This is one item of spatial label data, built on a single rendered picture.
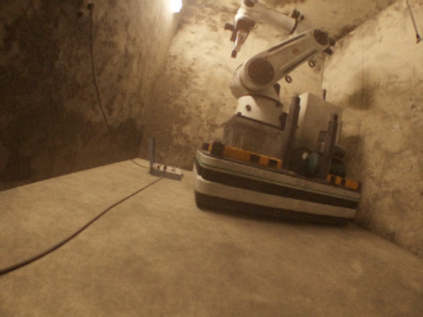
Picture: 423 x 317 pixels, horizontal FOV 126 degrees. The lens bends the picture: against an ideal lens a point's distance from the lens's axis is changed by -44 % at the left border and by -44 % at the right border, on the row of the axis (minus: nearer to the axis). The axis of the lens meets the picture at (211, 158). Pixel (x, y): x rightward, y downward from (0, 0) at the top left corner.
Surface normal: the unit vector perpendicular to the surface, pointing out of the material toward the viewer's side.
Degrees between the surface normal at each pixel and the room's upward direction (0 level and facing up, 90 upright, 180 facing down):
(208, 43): 90
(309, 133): 90
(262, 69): 90
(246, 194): 90
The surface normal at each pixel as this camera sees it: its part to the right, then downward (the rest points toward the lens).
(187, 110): 0.07, 0.07
